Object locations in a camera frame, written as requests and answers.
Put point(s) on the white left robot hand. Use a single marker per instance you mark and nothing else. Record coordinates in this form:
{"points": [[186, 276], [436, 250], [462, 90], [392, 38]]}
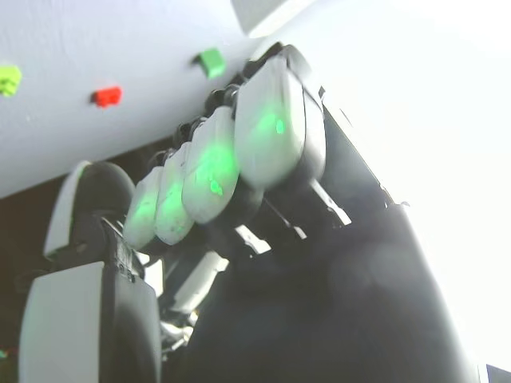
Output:
{"points": [[319, 299]]}

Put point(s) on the white power strip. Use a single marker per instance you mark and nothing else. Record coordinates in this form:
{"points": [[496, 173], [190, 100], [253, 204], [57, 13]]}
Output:
{"points": [[255, 16]]}

